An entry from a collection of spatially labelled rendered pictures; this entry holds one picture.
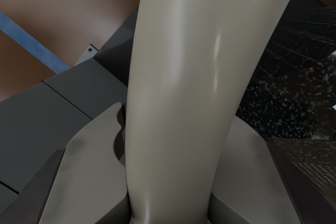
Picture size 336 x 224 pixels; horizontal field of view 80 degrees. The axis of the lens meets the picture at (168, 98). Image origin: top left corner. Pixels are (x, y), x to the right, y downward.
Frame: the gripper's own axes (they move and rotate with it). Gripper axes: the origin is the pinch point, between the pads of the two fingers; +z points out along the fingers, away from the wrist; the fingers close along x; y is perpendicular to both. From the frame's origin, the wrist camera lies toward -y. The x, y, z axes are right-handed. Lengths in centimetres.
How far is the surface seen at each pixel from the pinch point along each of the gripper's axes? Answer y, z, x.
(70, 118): 36, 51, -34
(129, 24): 11, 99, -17
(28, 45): 24, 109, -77
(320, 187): 32.1, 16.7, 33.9
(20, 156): 33, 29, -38
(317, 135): 14.9, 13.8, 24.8
